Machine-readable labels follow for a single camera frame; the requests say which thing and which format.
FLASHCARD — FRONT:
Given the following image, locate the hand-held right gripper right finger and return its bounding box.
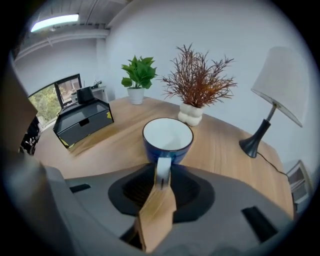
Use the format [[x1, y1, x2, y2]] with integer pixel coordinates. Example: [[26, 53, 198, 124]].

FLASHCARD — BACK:
[[147, 164, 294, 256]]

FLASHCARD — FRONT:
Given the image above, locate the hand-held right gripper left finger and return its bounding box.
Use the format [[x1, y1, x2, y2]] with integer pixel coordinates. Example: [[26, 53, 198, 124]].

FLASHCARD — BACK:
[[43, 162, 158, 256]]

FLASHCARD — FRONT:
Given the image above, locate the blue cup white handle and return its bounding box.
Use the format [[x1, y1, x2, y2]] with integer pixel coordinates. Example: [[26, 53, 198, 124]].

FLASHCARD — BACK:
[[142, 117, 195, 192]]

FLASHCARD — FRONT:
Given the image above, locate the black drawer box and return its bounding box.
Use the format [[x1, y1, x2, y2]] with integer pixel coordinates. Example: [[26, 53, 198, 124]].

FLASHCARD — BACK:
[[52, 96, 115, 149]]

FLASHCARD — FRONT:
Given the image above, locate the black container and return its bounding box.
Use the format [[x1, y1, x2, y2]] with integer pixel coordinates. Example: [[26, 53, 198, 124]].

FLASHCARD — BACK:
[[76, 86, 96, 105]]

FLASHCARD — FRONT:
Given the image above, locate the white metal rack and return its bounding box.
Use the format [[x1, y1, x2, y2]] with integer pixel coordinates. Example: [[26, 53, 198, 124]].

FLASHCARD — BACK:
[[71, 84, 109, 104]]

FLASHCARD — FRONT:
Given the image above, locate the window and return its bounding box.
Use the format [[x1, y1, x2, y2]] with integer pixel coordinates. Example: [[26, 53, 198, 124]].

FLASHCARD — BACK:
[[27, 73, 81, 131]]

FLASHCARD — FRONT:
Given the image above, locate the red-brown plant in white vase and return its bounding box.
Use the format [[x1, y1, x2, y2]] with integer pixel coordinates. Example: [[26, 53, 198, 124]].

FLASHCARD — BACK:
[[159, 43, 238, 127]]

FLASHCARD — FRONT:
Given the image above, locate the white shade table lamp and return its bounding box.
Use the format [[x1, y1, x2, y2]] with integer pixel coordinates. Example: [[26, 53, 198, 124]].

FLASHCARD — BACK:
[[238, 46, 310, 159]]

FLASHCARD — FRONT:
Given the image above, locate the green plant in white pot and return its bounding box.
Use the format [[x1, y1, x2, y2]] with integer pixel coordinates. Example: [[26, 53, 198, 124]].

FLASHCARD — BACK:
[[121, 55, 158, 105]]

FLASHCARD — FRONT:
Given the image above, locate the ceiling light panel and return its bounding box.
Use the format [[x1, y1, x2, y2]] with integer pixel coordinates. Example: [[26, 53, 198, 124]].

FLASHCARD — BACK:
[[30, 13, 80, 33]]

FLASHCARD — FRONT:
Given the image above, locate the black lamp cable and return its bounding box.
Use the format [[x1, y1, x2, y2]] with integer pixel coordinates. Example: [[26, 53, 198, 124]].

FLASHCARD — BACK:
[[256, 151, 290, 177]]

